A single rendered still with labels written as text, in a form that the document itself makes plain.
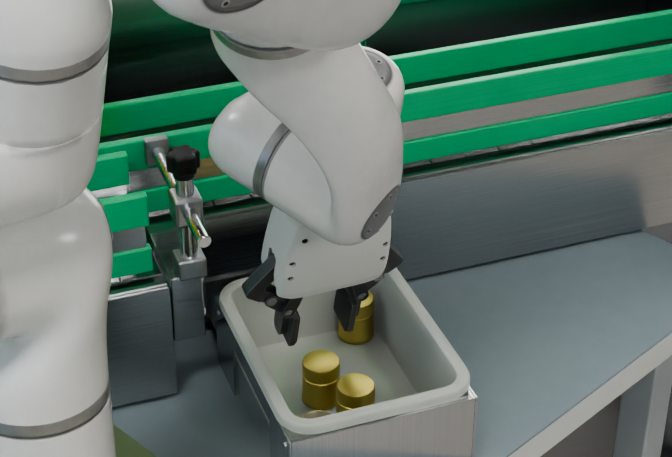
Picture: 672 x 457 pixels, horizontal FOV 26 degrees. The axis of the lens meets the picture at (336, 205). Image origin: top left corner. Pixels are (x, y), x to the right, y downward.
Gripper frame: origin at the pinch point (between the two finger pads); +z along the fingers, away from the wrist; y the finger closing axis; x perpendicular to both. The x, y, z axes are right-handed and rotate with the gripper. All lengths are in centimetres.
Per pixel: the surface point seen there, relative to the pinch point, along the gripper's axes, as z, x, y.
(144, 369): 9.2, -5.0, 14.0
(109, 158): -4.9, -18.5, 13.6
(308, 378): 5.7, 2.6, 1.2
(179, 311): 3.7, -6.4, 10.5
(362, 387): 3.5, 6.3, -2.3
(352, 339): 10.1, -3.4, -6.1
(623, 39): -2, -25, -45
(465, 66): -1.3, -25.7, -26.4
